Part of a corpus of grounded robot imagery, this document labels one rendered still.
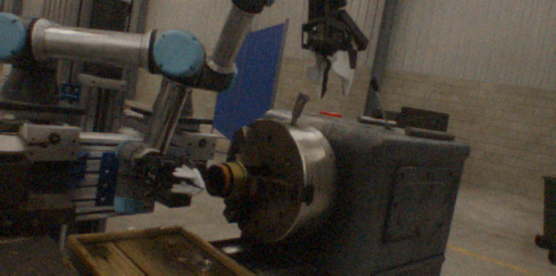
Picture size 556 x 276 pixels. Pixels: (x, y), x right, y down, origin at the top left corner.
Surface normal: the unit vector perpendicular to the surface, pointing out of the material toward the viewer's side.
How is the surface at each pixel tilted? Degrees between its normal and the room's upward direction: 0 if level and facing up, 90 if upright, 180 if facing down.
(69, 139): 90
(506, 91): 90
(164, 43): 89
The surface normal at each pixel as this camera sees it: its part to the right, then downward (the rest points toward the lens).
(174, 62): 0.22, 0.10
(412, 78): -0.54, -0.04
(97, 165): 0.74, 0.18
